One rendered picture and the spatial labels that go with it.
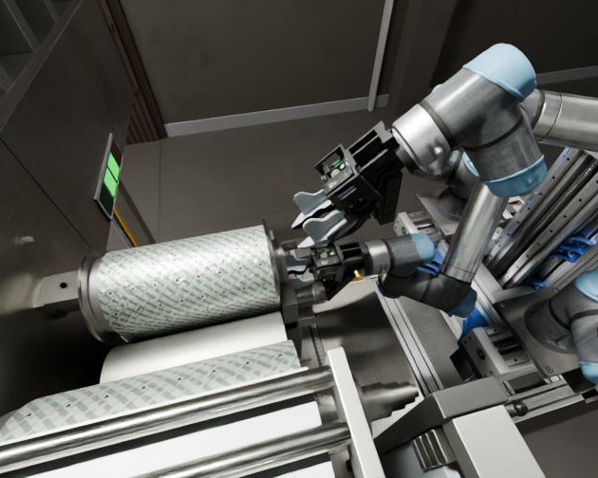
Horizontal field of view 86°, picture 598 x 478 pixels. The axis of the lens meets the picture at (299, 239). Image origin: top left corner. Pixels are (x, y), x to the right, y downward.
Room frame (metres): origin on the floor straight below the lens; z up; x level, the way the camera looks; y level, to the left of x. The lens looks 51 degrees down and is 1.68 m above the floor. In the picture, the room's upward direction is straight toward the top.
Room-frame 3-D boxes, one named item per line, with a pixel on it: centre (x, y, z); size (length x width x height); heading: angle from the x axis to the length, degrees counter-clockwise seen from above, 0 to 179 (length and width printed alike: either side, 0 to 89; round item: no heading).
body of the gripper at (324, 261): (0.39, -0.08, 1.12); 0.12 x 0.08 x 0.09; 104
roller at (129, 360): (0.16, 0.14, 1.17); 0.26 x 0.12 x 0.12; 103
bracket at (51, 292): (0.23, 0.34, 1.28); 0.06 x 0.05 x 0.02; 103
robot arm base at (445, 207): (0.86, -0.60, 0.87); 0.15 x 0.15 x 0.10
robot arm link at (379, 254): (0.41, -0.16, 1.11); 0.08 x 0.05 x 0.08; 14
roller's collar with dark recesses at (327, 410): (0.06, -0.03, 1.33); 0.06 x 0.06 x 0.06; 13
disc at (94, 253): (0.24, 0.30, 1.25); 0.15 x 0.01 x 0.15; 13
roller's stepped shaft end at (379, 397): (0.08, -0.09, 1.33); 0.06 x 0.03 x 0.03; 103
